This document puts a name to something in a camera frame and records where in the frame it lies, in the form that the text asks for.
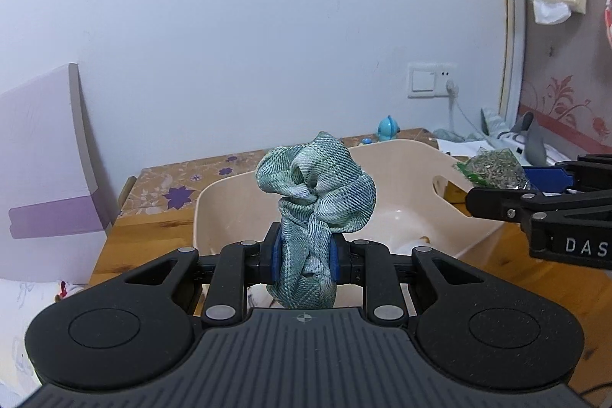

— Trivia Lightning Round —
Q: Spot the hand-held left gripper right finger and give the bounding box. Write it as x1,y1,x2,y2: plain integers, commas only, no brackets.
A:
329,236,483,327

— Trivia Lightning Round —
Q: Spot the white printed bedding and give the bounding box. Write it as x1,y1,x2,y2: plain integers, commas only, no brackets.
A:
0,278,88,394

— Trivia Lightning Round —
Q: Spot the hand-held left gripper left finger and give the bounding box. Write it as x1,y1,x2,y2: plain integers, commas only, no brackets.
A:
125,223,281,327

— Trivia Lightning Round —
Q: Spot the grey shark plush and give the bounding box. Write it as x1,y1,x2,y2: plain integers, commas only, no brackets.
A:
479,106,552,166

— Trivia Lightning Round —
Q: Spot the white and purple board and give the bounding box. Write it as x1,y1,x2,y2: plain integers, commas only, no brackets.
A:
0,63,114,285

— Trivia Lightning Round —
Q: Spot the white plug with cable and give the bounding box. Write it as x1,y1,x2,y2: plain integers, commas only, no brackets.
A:
446,80,485,142

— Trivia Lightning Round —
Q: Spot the floral table cover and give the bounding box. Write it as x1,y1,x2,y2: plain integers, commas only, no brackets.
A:
117,127,443,218

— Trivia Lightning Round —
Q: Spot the clear packet of dried herbs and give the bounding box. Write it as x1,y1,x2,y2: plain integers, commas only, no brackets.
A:
452,149,532,192

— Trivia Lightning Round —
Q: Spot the blue toy figure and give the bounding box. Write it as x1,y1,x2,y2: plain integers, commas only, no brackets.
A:
377,115,403,140

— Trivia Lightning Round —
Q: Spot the green plaid cloth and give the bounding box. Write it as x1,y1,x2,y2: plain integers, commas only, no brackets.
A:
255,132,378,309

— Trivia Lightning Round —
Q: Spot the beige plastic basin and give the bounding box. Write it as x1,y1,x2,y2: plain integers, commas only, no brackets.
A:
194,139,504,304

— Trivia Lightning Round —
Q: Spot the white wall switch socket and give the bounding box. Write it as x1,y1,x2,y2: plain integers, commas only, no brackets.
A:
407,62,456,99

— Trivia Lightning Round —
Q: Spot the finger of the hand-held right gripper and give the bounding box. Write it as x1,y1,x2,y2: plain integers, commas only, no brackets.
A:
522,154,612,195
466,187,612,230

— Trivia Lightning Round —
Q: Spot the cream door frame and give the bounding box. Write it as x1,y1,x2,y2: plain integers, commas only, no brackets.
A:
496,0,527,123

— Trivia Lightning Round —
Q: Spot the white paper sheet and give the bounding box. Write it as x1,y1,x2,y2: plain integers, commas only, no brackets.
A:
436,137,486,159

